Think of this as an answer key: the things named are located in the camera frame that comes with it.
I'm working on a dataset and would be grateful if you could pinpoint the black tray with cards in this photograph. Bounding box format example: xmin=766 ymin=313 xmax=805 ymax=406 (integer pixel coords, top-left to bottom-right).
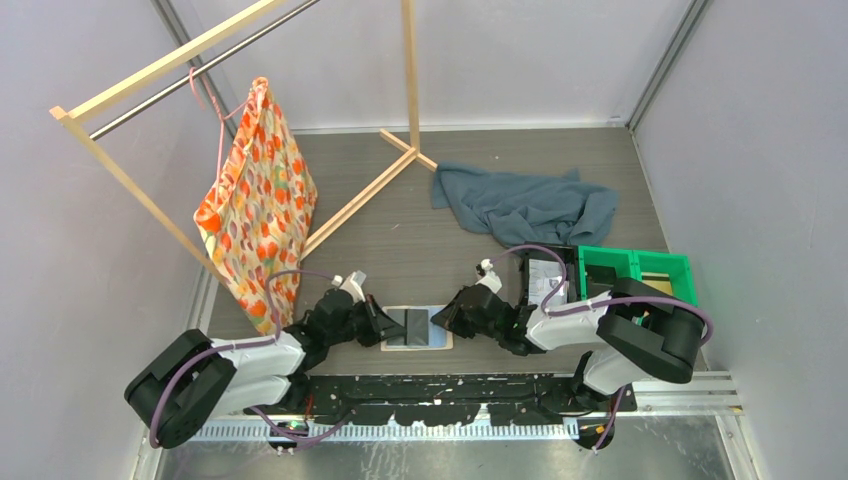
xmin=519 ymin=245 xmax=580 ymax=307

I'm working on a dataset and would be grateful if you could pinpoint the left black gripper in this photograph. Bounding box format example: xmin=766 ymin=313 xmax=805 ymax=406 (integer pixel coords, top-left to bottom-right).
xmin=326 ymin=293 xmax=405 ymax=347

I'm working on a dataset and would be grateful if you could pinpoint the wooden clothes rack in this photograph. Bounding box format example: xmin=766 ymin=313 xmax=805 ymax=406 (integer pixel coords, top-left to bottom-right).
xmin=50 ymin=1 xmax=437 ymax=283

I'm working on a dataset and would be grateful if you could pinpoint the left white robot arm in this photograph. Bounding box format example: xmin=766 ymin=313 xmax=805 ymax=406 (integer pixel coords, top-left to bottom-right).
xmin=124 ymin=271 xmax=406 ymax=449

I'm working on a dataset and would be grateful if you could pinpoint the beige leather card holder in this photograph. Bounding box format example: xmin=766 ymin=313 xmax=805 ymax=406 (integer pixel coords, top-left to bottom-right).
xmin=380 ymin=305 xmax=453 ymax=352

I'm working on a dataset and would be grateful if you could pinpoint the black VIP credit card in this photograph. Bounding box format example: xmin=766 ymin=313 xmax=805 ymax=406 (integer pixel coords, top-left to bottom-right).
xmin=386 ymin=308 xmax=407 ymax=347

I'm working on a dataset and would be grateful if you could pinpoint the orange floral fabric bag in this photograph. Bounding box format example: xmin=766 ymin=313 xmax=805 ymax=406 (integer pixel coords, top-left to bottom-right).
xmin=193 ymin=77 xmax=318 ymax=335

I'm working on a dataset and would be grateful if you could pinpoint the green plastic bin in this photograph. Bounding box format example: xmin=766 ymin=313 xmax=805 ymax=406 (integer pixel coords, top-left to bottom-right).
xmin=573 ymin=246 xmax=699 ymax=306

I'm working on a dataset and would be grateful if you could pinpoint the blue grey cloth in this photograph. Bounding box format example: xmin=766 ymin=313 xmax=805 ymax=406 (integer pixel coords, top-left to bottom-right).
xmin=431 ymin=162 xmax=620 ymax=247

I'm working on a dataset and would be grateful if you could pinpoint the metal hanging rod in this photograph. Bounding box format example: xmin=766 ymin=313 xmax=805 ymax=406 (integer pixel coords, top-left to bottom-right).
xmin=89 ymin=0 xmax=320 ymax=140

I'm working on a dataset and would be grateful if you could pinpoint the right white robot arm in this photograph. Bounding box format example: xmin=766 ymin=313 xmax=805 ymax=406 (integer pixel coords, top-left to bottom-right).
xmin=431 ymin=259 xmax=714 ymax=411

